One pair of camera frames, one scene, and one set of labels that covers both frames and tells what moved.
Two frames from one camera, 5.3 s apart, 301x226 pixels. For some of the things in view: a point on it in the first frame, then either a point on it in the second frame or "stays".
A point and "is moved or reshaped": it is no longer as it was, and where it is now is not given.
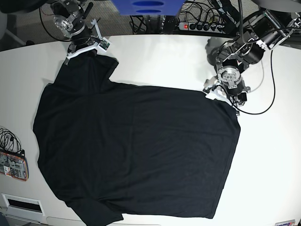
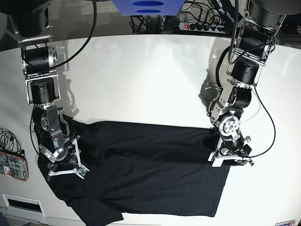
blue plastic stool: [125, 7] stays
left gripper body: [82, 38] -> [66, 153]
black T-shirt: [145, 153] is moved or reshaped
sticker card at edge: [289, 222] stays
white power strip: [202, 27] stays
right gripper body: [238, 95] -> [237, 149]
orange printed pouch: [17, 167] stays
